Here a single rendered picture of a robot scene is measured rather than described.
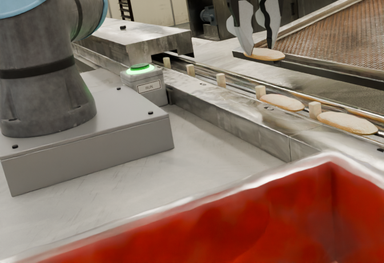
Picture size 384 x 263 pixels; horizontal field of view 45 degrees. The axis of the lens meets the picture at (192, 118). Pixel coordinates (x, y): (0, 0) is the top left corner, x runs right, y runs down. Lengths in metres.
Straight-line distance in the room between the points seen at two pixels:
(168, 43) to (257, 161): 0.62
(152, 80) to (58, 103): 0.26
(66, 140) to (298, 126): 0.32
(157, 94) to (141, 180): 0.32
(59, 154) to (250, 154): 0.27
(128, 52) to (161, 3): 7.08
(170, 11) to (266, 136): 7.69
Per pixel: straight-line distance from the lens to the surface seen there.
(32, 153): 0.67
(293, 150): 0.59
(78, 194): 0.64
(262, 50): 0.77
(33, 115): 0.71
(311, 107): 0.68
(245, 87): 0.87
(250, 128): 0.67
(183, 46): 1.20
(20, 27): 0.70
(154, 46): 1.17
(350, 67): 0.75
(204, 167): 0.64
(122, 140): 0.68
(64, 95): 0.71
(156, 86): 0.92
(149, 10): 8.14
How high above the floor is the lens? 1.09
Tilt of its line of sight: 19 degrees down
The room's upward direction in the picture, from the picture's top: 9 degrees counter-clockwise
